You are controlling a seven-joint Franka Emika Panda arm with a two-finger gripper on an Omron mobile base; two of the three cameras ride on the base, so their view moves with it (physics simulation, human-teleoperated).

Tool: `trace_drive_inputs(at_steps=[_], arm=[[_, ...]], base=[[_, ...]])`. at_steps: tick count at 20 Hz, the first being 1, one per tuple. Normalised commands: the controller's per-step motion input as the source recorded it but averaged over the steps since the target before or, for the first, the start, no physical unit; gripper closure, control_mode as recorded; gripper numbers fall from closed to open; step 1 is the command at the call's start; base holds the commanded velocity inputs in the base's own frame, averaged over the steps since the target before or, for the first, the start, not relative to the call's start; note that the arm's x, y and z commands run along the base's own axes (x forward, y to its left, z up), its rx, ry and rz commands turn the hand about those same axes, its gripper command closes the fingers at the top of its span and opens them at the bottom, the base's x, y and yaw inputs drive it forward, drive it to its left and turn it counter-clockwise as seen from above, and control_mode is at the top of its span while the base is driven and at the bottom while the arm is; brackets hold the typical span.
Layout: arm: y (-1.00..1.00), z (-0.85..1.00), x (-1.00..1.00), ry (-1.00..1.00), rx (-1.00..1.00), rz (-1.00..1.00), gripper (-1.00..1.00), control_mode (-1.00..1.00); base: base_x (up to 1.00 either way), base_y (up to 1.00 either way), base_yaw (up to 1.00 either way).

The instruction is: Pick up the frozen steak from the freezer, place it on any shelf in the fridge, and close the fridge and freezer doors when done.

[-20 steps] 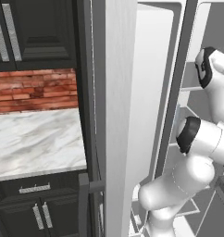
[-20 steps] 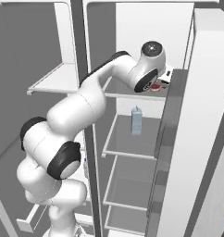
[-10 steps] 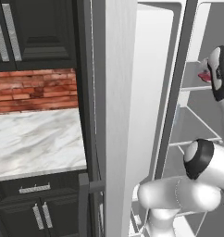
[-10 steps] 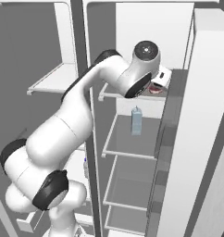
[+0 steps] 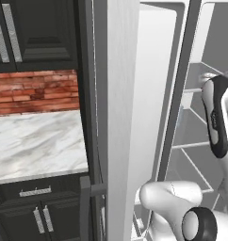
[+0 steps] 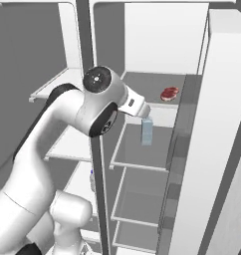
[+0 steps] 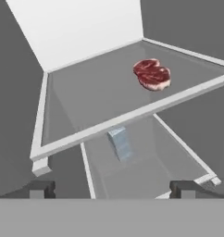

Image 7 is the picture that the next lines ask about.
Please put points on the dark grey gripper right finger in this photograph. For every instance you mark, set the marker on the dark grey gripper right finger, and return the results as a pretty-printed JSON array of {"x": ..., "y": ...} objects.
[{"x": 184, "y": 188}]

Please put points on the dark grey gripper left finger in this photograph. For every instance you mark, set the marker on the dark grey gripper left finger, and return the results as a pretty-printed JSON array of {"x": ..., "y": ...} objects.
[{"x": 39, "y": 188}]

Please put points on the glass freezer shelf white rim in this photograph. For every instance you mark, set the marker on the glass freezer shelf white rim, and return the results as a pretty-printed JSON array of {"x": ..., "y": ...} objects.
[
  {"x": 104, "y": 95},
  {"x": 141, "y": 166}
]

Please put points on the red raw steak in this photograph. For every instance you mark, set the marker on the red raw steak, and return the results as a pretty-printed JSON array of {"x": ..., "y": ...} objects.
[{"x": 152, "y": 74}]

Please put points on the grey freezer compartment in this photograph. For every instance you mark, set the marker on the grey freezer compartment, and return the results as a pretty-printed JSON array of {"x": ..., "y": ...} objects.
[{"x": 77, "y": 31}]

